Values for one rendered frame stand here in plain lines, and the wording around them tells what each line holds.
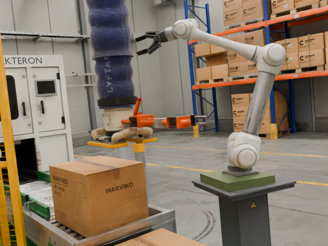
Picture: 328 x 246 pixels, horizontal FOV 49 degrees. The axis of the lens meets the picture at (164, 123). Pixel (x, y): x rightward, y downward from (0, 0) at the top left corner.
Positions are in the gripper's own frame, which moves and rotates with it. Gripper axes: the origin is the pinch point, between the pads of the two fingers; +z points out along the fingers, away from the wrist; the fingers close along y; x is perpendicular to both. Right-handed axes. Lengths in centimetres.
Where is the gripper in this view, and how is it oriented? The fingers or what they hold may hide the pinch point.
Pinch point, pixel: (138, 46)
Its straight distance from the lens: 244.4
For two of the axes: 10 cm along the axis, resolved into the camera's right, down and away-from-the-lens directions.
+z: -9.3, 3.0, 2.1
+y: -1.2, -7.9, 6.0
